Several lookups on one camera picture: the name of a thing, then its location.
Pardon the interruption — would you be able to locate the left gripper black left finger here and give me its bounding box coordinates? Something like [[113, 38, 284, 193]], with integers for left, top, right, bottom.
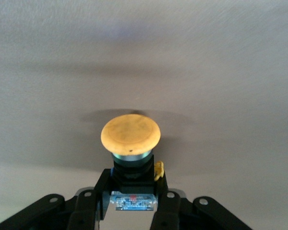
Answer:
[[0, 169, 115, 230]]

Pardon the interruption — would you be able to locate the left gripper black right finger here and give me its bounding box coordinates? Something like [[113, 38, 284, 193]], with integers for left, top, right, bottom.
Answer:
[[150, 171, 252, 230]]

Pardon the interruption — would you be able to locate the yellow mushroom push button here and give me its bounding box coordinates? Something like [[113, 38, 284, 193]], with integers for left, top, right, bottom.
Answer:
[[100, 114, 165, 212]]

